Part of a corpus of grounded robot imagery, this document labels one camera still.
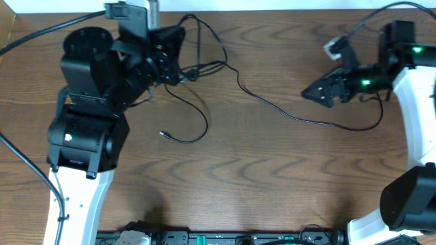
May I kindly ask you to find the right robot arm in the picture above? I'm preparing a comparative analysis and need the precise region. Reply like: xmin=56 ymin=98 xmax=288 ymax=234
xmin=301 ymin=20 xmax=435 ymax=244

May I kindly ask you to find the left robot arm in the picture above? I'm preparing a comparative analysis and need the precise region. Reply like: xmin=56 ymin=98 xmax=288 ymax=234
xmin=47 ymin=25 xmax=185 ymax=244

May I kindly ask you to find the black right camera cable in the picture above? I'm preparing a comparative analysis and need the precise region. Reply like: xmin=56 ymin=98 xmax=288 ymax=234
xmin=337 ymin=1 xmax=436 ymax=45

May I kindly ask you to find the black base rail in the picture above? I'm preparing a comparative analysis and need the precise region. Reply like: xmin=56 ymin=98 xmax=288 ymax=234
xmin=95 ymin=220 xmax=348 ymax=245

